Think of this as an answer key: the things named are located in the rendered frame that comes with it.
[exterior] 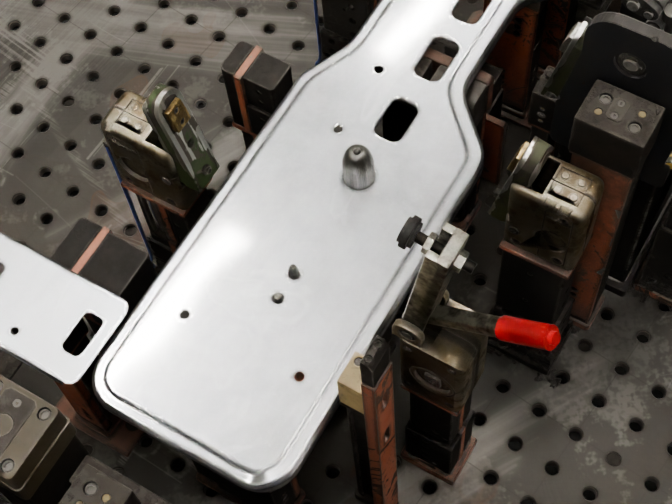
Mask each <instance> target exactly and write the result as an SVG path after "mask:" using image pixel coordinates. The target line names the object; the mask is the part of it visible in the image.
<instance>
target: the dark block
mask: <svg viewBox="0 0 672 504"><path fill-rule="evenodd" d="M665 111H666V108H664V107H662V106H660V105H658V104H655V103H653V102H651V101H648V100H646V99H644V98H641V97H639V96H637V95H634V94H632V93H630V92H627V91H625V90H623V89H620V88H618V87H616V86H613V85H611V84H609V83H606V82H604V81H602V80H599V79H597V80H596V81H595V83H594V84H593V86H592V88H591V89H590V91H589V93H588V95H587V96H586V98H585V100H584V101H583V103H582V105H581V106H580V108H579V110H578V111H577V113H576V115H575V117H574V121H573V126H572V131H571V136H570V140H569V145H568V150H569V152H570V153H572V156H571V160H570V164H572V165H574V166H576V167H578V168H580V169H583V170H585V171H587V172H589V173H592V174H594V175H596V176H598V177H600V178H601V179H602V180H603V182H604V191H603V194H602V198H601V202H600V206H599V209H598V213H597V217H596V220H595V224H594V228H593V231H592V233H593V237H592V238H591V240H590V242H589V244H588V246H587V247H586V249H585V251H584V253H583V255H582V256H581V258H580V260H579V262H578V264H577V268H576V272H575V275H574V279H573V283H572V287H571V291H570V295H569V297H571V298H573V299H574V302H573V306H572V310H571V313H570V317H569V320H572V321H573V325H574V326H577V327H579V328H581V329H583V330H585V331H586V330H589V328H590V326H591V325H592V323H593V321H594V319H595V317H596V315H597V314H598V312H599V310H600V308H601V306H602V304H603V302H604V300H605V295H604V294H602V293H603V291H604V288H605V285H606V282H607V278H608V275H609V272H610V269H611V266H612V263H613V259H614V256H615V253H616V250H617V246H618V243H619V240H620V237H621V233H622V230H623V227H624V224H625V221H626V217H627V214H628V211H629V208H630V205H631V202H632V199H633V195H634V193H635V190H636V187H637V183H638V180H639V177H640V174H641V171H642V168H643V164H644V162H645V160H646V158H647V157H648V155H649V153H650V151H651V149H652V147H653V146H654V144H655V142H656V139H657V136H658V133H659V130H660V127H661V124H662V121H663V117H664V114H665Z"/></svg>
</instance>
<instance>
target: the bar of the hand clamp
mask: <svg viewBox="0 0 672 504"><path fill-rule="evenodd" d="M421 221H422V218H420V217H418V216H417V215H414V217H411V216H410V217H409V218H408V219H407V221H406V222H405V224H404V226H403V227H402V229H401V231H400V233H399V235H398V237H397V239H396V241H397V242H399V243H398V247H400V248H402V249H404V250H405V249H406V247H408V248H410V247H411V246H412V245H413V243H414V242H415V243H417V244H419V245H420V246H422V249H421V251H420V252H421V253H423V254H425V256H424V259H423V262H422V265H421V267H420V270H419V273H418V275H417V278H416V281H415V284H414V286H413V289H412V292H411V294H410V297H409V300H408V303H407V305H406V308H405V311H404V313H403V316H402V319H403V320H406V321H408V322H410V323H412V324H414V325H416V326H417V327H418V328H420V329H421V330H422V331H423V332H424V329H425V327H426V325H427V322H428V320H429V318H430V316H431V314H432V313H433V311H434V309H435V308H436V306H437V304H438V305H439V304H440V302H441V300H442V297H443V295H444V293H445V290H446V288H447V286H448V284H449V281H450V279H451V277H452V275H453V272H454V271H455V272H456V273H458V274H459V272H460V271H461V269H462V270H464V271H466V272H468V273H469V274H472V272H473V271H474V269H475V267H476V265H477V263H476V262H474V261H472V260H470V259H469V258H468V257H469V254H470V253H469V252H468V251H466V250H464V247H465V245H466V243H467V240H468V238H469V234H468V233H466V232H464V231H462V230H461V229H459V228H456V227H455V226H453V225H451V224H449V223H448V222H446V223H445V224H444V225H443V227H442V229H441V232H440V234H439V237H438V234H436V233H434V232H431V233H430V235H429V236H428V235H426V234H425V233H423V232H421V229H422V227H423V223H421ZM437 237H438V239H437Z"/></svg>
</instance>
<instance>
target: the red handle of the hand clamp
mask: <svg viewBox="0 0 672 504"><path fill-rule="evenodd" d="M427 323H428V324H433V325H438V326H443V327H447V328H452V329H457V330H462V331H467V332H471V333H476V334H481V335H486V336H491V337H495V338H497V339H498V340H500V341H504V342H509V343H514V344H518V345H523V346H528V347H533V348H537V349H542V350H547V351H552V350H554V349H555V348H556V346H557V345H558V344H559V343H560V340H561V335H560V333H559V329H558V327H557V326H556V325H554V324H549V323H543V322H538V321H533V320H528V319H522V318H517V317H512V316H507V315H503V316H496V315H490V314H485V313H480V312H475V311H470V310H464V309H459V308H454V307H449V306H444V305H438V304H437V306H436V308H435V309H434V311H433V313H432V314H431V316H430V318H429V320H428V322H427Z"/></svg>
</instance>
